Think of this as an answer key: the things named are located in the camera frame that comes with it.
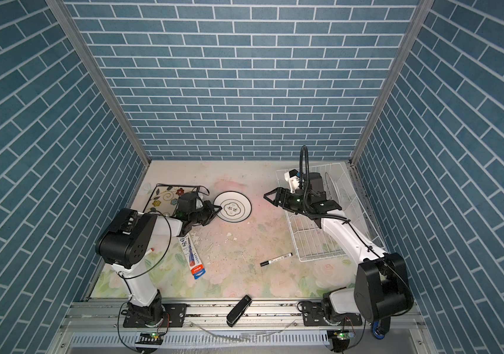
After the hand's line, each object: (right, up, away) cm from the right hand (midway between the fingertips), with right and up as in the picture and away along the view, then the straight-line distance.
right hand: (268, 196), depth 81 cm
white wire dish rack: (+17, -19, +9) cm, 27 cm away
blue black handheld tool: (+35, -41, -12) cm, 55 cm away
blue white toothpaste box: (-30, -24, +6) cm, 39 cm away
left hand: (-20, -6, +17) cm, 27 cm away
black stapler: (-10, -37, -10) cm, 39 cm away
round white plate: (-15, -6, +21) cm, 26 cm away
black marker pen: (0, -26, +4) cm, 26 cm away
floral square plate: (-48, -3, +21) cm, 53 cm away
